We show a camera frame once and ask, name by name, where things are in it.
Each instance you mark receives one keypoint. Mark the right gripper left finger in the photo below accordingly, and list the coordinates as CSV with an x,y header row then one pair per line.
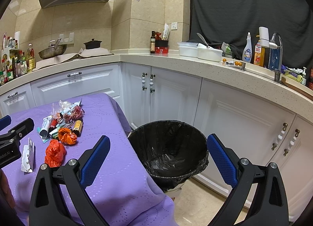
x,y
48,207

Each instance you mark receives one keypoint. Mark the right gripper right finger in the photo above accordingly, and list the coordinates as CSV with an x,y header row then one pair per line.
x,y
269,205

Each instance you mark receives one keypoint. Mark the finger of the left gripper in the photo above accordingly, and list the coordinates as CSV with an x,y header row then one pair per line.
x,y
21,130
4,122

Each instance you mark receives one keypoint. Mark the white paper carton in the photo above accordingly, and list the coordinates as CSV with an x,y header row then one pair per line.
x,y
28,157

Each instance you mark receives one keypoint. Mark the white teal tube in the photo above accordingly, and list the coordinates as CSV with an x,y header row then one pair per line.
x,y
45,126

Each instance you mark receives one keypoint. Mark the red label dark bottle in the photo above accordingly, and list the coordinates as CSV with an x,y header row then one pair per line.
x,y
53,125

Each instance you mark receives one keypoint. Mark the red plastic bag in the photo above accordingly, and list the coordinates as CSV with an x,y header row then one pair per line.
x,y
55,154

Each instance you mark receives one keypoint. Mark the orange plastic bag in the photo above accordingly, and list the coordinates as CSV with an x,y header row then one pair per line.
x,y
66,136

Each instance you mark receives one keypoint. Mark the red checkered ribbon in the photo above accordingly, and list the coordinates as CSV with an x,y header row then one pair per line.
x,y
75,114

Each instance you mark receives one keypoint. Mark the clear plastic bag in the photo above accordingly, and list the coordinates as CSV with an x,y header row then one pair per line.
x,y
59,106

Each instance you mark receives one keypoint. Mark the black lined trash bin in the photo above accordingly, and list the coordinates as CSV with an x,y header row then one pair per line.
x,y
171,151

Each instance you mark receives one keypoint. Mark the chrome kitchen faucet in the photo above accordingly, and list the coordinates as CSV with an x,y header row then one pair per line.
x,y
276,55

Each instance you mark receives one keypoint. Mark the person left hand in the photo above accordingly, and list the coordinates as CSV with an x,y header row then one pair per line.
x,y
5,187

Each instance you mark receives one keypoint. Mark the yellow cooking oil bottle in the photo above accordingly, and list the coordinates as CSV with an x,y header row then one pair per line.
x,y
31,61

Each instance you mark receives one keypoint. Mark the purple tablecloth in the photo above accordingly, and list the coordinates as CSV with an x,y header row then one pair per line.
x,y
123,191

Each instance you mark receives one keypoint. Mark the steel wok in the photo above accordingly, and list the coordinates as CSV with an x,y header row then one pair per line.
x,y
55,49

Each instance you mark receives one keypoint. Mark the paper towel roll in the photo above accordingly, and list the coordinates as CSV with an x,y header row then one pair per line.
x,y
17,38

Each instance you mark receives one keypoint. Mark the brown paper stove cover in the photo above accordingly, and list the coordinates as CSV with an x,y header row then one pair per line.
x,y
97,52

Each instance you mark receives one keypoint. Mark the black cooking pot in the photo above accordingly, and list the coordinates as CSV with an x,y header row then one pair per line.
x,y
93,44

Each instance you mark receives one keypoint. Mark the orange soap dispenser bottle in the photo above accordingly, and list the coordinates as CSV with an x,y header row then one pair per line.
x,y
259,54

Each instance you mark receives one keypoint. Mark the white spray bottle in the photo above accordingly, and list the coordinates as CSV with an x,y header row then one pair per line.
x,y
247,52

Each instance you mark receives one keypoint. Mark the white water filter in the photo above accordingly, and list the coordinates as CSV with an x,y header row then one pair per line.
x,y
264,39

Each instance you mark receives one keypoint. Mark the white bowl with spoon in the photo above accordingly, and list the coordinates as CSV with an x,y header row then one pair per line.
x,y
206,52

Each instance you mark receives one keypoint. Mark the dark sauce bottle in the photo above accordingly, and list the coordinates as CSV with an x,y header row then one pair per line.
x,y
153,42

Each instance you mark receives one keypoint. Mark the red black utensil box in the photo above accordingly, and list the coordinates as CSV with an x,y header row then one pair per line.
x,y
161,47

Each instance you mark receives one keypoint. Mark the white lidded container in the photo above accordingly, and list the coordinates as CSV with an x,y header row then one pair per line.
x,y
188,49

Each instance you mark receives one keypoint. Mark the white wall socket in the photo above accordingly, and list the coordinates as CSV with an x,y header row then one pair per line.
x,y
174,26

